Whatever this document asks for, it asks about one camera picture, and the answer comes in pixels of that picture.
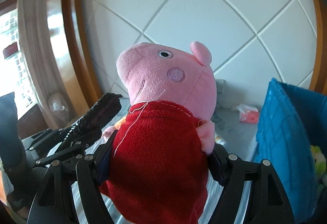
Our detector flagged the black hairbrush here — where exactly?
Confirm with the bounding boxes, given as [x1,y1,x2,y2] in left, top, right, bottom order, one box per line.
[63,93,122,145]

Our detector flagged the red dress pig plush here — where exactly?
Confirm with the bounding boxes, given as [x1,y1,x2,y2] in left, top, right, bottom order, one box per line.
[99,42,217,223]

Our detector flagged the green frog plush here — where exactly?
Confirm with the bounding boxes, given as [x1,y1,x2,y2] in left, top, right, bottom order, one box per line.
[310,145,326,197]

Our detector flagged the blue fabric storage bin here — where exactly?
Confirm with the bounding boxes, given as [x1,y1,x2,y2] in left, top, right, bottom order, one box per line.
[253,79,326,223]

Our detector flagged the pink tissue packet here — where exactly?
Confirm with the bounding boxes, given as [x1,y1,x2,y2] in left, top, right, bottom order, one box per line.
[231,104,259,124]

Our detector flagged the dark metal box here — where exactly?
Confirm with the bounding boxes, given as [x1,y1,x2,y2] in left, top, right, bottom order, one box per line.
[216,79,226,94]

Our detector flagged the white curtain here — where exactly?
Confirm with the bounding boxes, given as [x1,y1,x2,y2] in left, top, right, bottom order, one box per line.
[17,0,75,129]

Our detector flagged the wooden headboard frame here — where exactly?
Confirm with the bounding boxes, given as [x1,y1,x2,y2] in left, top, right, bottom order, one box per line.
[46,0,103,116]

